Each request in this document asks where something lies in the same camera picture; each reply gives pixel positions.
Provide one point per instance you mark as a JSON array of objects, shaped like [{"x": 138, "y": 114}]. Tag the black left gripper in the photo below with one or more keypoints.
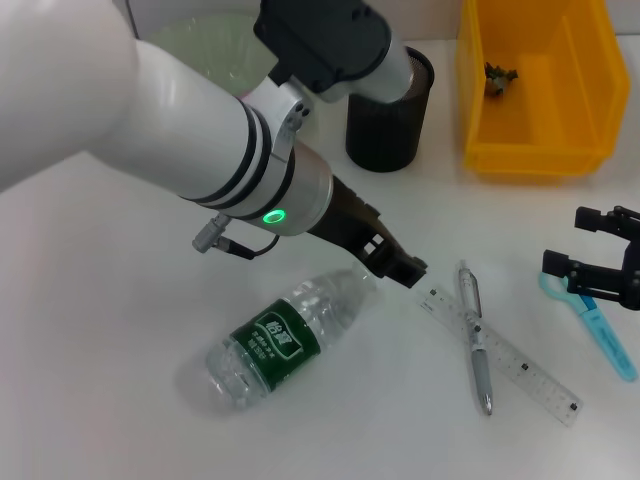
[{"x": 350, "y": 220}]

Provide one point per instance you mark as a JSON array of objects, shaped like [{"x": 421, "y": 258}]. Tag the transparent plastic ruler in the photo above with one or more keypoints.
[{"x": 530, "y": 372}]

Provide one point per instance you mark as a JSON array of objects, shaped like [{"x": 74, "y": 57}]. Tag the clear green-label water bottle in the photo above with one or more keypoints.
[{"x": 300, "y": 320}]

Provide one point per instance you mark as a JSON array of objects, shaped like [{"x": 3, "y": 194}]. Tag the translucent green fruit bowl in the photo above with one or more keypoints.
[{"x": 210, "y": 45}]

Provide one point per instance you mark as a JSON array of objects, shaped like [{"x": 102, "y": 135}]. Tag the black mesh pen holder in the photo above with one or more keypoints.
[{"x": 390, "y": 135}]

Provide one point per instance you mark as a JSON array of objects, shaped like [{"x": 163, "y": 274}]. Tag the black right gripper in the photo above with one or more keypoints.
[{"x": 634, "y": 275}]

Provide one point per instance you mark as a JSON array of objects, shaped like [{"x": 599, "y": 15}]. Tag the yellow plastic bin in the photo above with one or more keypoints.
[{"x": 550, "y": 125}]

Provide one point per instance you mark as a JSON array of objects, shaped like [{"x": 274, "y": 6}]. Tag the green plastic wrapper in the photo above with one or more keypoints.
[{"x": 500, "y": 77}]

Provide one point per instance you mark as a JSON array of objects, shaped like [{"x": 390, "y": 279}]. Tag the silver retractable pen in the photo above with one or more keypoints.
[{"x": 482, "y": 370}]

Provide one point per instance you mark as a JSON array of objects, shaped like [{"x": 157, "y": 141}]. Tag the light blue scissors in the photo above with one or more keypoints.
[{"x": 605, "y": 335}]

